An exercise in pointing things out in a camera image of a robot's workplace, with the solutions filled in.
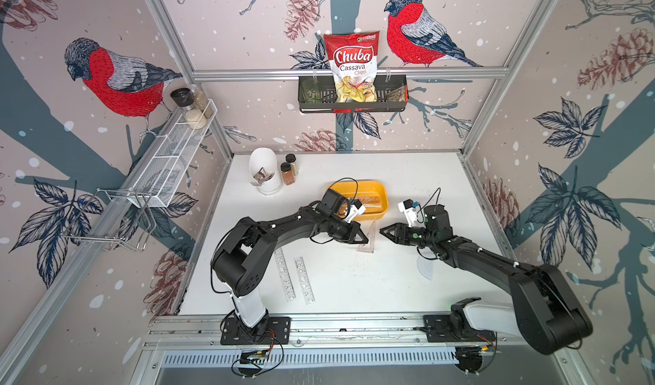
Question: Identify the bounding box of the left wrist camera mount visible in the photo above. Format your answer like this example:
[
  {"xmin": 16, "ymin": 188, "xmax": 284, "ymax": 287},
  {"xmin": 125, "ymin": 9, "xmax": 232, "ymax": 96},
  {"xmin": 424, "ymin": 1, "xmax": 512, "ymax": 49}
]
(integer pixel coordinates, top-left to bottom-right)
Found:
[{"xmin": 316, "ymin": 189, "xmax": 366, "ymax": 223}]

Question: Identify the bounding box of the black lid spice jar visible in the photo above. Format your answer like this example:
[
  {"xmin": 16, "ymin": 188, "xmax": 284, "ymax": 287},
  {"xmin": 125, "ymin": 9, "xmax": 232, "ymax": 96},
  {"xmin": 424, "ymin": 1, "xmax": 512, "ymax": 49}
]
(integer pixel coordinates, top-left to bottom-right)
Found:
[{"xmin": 170, "ymin": 87, "xmax": 195, "ymax": 110}]

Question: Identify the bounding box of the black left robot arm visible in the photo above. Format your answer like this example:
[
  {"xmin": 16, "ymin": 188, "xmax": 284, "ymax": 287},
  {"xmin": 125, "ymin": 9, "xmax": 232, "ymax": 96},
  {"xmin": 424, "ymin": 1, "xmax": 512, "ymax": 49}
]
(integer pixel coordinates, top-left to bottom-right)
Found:
[{"xmin": 210, "ymin": 200, "xmax": 368, "ymax": 330}]

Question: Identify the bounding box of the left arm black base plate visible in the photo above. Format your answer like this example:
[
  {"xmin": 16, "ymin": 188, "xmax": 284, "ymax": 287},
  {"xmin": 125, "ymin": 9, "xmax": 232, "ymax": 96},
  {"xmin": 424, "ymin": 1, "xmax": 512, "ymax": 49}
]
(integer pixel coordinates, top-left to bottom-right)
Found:
[{"xmin": 220, "ymin": 311, "xmax": 292, "ymax": 346}]

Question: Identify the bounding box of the brown spice bottle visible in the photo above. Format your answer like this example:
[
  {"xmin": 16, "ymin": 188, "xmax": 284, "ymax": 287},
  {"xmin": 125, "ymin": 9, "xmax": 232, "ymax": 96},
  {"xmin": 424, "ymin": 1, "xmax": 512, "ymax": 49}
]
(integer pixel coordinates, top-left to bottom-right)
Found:
[{"xmin": 281, "ymin": 162, "xmax": 295, "ymax": 185}]

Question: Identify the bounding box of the red Chuba cassava chips bag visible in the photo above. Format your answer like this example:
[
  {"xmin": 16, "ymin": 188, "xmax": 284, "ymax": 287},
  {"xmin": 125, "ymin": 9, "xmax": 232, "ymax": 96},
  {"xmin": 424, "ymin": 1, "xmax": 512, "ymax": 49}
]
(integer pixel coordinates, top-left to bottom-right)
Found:
[{"xmin": 323, "ymin": 32, "xmax": 380, "ymax": 103}]

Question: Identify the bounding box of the black wire wall basket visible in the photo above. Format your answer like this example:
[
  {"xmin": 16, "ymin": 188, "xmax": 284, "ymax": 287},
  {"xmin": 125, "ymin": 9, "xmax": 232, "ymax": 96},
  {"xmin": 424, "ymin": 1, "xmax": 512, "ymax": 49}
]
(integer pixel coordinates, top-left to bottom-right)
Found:
[{"xmin": 298, "ymin": 75, "xmax": 409, "ymax": 114}]

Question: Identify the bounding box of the pink right-angle set square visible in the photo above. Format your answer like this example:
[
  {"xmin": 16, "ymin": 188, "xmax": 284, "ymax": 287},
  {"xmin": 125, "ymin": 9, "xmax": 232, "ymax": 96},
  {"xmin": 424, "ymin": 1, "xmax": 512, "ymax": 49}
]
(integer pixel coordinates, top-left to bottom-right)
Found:
[{"xmin": 356, "ymin": 220, "xmax": 378, "ymax": 254}]

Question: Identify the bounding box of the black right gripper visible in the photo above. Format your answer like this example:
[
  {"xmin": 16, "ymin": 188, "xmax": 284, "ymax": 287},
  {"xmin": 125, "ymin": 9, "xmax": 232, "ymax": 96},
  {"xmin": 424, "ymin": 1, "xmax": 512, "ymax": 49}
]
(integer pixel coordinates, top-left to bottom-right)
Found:
[{"xmin": 378, "ymin": 223, "xmax": 436, "ymax": 248}]

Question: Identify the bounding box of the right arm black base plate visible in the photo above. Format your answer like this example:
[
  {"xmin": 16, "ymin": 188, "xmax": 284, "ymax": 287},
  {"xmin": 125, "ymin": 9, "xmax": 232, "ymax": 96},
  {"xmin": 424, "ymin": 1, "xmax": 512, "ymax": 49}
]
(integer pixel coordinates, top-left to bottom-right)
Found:
[{"xmin": 420, "ymin": 312, "xmax": 497, "ymax": 345}]

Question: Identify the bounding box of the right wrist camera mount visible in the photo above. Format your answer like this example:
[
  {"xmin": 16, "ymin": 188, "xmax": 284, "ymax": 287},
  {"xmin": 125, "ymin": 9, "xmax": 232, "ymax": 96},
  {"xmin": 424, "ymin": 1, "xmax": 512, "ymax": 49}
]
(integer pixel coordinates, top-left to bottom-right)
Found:
[{"xmin": 398, "ymin": 199, "xmax": 421, "ymax": 227}]

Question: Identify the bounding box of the yellow plastic storage box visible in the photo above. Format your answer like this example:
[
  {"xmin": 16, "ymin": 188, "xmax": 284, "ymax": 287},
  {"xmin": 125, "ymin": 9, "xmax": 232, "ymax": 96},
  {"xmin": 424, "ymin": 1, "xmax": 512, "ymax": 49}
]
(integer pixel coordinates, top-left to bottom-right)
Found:
[{"xmin": 330, "ymin": 180, "xmax": 389, "ymax": 221}]

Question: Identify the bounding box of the clear blue protractor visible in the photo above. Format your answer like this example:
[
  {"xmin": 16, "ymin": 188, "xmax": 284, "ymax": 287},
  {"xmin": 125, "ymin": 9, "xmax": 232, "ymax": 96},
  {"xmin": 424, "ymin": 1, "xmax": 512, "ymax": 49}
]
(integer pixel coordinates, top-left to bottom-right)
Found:
[{"xmin": 416, "ymin": 256, "xmax": 436, "ymax": 281}]

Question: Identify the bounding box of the white egg-shaped container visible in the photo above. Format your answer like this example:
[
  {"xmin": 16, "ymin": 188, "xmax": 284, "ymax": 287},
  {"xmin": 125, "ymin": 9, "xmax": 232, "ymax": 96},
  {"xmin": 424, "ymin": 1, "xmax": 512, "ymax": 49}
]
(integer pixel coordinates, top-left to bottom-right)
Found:
[{"xmin": 249, "ymin": 148, "xmax": 282, "ymax": 196}]

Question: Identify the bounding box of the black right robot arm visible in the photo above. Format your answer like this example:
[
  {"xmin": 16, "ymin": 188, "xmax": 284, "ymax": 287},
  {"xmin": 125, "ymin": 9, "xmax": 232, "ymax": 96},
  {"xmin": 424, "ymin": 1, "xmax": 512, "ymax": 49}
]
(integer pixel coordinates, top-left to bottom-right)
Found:
[{"xmin": 380, "ymin": 223, "xmax": 594, "ymax": 355}]

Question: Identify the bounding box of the chrome wire rack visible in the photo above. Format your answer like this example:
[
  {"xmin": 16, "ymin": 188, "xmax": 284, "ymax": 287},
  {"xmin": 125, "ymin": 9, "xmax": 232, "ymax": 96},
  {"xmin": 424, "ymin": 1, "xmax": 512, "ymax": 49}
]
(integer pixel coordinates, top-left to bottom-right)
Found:
[{"xmin": 59, "ymin": 188, "xmax": 157, "ymax": 253}]

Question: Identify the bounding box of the glass jar on shelf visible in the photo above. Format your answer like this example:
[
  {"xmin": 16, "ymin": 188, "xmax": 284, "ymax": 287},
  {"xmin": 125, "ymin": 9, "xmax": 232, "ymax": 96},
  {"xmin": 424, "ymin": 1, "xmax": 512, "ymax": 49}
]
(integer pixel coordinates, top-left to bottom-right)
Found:
[{"xmin": 189, "ymin": 84, "xmax": 213, "ymax": 119}]

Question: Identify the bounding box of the long clear stencil ruler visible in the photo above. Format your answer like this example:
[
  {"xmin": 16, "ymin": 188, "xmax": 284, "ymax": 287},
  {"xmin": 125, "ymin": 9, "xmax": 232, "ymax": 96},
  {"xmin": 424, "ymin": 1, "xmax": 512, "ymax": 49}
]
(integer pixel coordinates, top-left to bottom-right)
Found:
[{"xmin": 274, "ymin": 248, "xmax": 296, "ymax": 302}]

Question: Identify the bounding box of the short clear stencil ruler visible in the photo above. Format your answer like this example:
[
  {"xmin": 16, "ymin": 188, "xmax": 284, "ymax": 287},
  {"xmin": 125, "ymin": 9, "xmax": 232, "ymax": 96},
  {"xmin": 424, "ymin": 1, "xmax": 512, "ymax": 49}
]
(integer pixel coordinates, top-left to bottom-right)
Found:
[{"xmin": 294, "ymin": 257, "xmax": 315, "ymax": 305}]

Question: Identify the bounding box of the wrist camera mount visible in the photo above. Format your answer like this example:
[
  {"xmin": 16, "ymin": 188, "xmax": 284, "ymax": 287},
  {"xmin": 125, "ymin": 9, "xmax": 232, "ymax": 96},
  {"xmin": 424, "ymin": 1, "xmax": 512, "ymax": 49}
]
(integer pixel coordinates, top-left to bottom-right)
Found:
[
  {"xmin": 398, "ymin": 199, "xmax": 421, "ymax": 227},
  {"xmin": 316, "ymin": 189, "xmax": 366, "ymax": 223}
]

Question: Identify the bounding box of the white wire mesh shelf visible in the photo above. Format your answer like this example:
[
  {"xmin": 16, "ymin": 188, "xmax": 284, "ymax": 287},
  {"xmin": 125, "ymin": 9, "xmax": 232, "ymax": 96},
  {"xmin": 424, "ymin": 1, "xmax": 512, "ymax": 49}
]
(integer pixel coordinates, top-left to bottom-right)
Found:
[{"xmin": 127, "ymin": 100, "xmax": 218, "ymax": 208}]

